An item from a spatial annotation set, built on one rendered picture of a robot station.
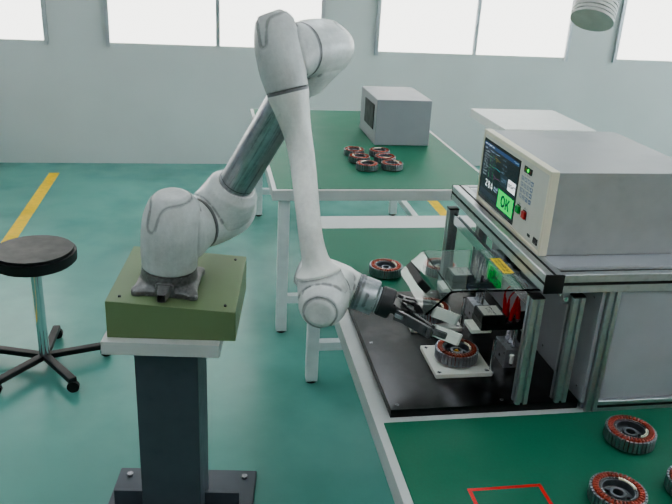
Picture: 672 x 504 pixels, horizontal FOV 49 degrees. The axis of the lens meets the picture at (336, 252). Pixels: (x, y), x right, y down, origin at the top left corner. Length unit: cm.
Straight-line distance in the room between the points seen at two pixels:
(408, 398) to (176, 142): 497
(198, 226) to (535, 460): 104
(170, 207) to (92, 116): 457
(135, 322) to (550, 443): 111
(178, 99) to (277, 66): 476
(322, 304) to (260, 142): 58
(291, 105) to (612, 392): 104
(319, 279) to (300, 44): 54
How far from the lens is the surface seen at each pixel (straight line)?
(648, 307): 187
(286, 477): 277
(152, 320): 206
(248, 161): 203
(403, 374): 190
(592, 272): 175
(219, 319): 203
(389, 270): 245
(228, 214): 211
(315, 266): 163
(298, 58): 173
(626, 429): 185
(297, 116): 172
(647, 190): 186
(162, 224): 200
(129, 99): 647
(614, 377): 192
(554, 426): 184
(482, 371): 194
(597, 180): 179
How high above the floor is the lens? 175
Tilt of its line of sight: 22 degrees down
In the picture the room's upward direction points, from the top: 3 degrees clockwise
